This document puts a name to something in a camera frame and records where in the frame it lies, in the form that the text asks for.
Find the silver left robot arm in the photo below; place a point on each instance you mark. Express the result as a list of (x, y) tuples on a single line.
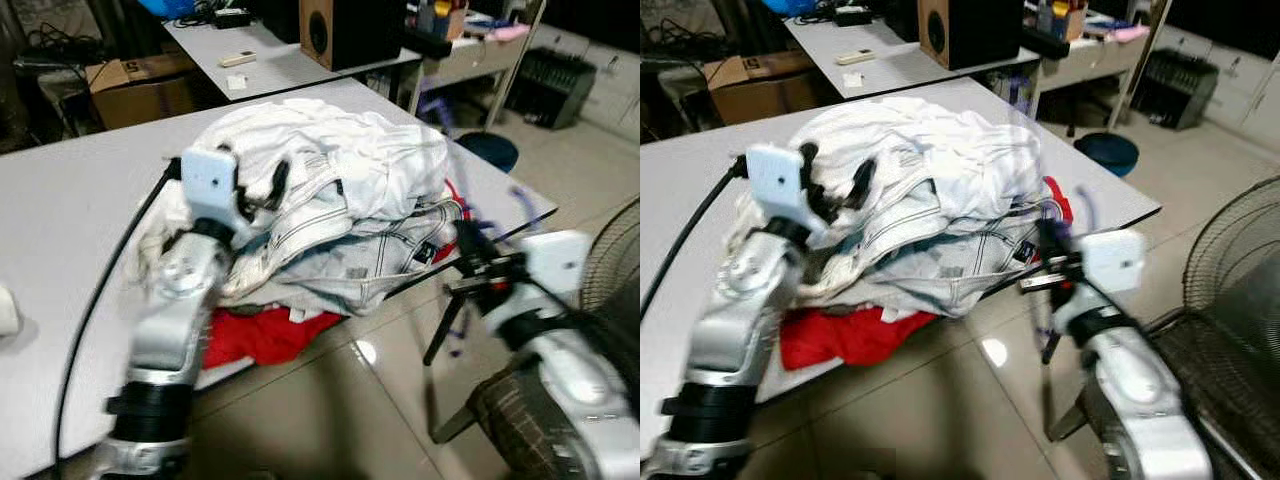
[(175, 300), (740, 310)]

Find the brown cardboard box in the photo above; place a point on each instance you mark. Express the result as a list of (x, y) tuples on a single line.
[(760, 95), (140, 95)]

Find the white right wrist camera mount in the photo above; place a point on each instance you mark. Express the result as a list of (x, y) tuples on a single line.
[(555, 262), (1112, 260)]

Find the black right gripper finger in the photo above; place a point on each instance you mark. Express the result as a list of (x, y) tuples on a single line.
[(1050, 242), (447, 325), (472, 245), (1051, 330)]

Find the white low cabinet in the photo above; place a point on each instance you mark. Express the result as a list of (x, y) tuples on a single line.
[(1245, 100), (610, 80)]

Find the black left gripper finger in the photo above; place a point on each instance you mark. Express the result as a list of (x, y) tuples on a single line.
[(282, 178), (863, 182)]

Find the black slatted crate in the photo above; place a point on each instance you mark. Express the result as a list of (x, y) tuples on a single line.
[(555, 90), (1175, 90)]

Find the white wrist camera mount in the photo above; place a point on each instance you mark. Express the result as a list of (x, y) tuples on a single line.
[(555, 262), (1112, 260), (208, 180), (775, 180)]

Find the pink flat item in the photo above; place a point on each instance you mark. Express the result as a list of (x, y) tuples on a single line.
[(1128, 33), (505, 33)]

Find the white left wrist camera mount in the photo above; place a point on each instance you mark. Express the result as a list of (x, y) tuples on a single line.
[(208, 180), (775, 180)]

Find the white remote control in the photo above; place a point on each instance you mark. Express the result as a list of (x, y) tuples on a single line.
[(857, 57), (238, 58)]

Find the white cluttered table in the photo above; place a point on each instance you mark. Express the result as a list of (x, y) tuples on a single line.
[(470, 57), (1085, 57)]

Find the grey office desk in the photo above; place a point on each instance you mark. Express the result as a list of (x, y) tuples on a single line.
[(900, 68), (270, 65)]

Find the grey checked garment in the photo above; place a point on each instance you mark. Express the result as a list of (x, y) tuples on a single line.
[(950, 270), (350, 265)]

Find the desk pen holder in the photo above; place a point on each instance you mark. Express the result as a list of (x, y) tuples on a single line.
[(445, 20), (1060, 20)]

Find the wooden black speaker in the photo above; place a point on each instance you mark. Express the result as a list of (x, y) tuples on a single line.
[(350, 35), (975, 35)]

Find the blue round bin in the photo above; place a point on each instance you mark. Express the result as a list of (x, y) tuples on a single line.
[(1108, 152), (490, 150)]

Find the grey table with black legs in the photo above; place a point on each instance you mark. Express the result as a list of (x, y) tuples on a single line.
[(60, 200), (690, 200)]

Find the red crumpled garment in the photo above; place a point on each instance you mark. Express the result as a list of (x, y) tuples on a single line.
[(270, 335), (850, 340)]

